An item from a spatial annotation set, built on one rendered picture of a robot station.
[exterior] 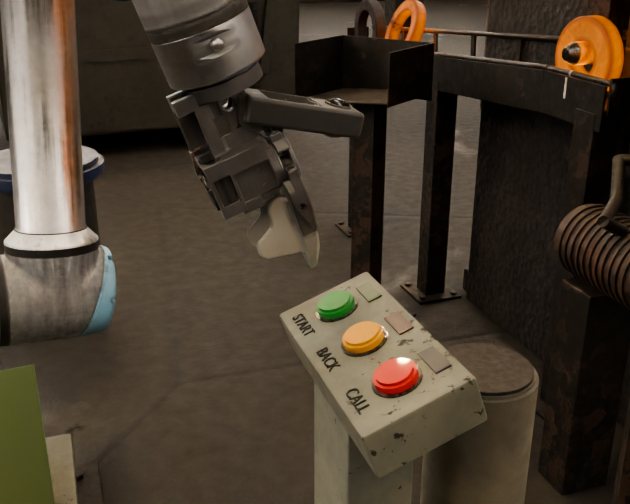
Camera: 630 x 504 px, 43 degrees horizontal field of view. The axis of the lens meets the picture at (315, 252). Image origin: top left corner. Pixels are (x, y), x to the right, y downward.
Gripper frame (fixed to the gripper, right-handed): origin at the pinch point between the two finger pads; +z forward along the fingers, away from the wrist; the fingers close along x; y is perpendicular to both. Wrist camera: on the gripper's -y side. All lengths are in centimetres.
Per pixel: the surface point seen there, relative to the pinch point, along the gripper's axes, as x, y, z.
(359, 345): 8.9, 0.9, 6.3
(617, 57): -53, -75, 19
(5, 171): -128, 40, 10
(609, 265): -23, -46, 36
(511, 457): 9.3, -10.2, 28.0
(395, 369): 15.0, -0.2, 6.1
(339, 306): 1.6, 0.0, 6.0
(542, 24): -85, -81, 18
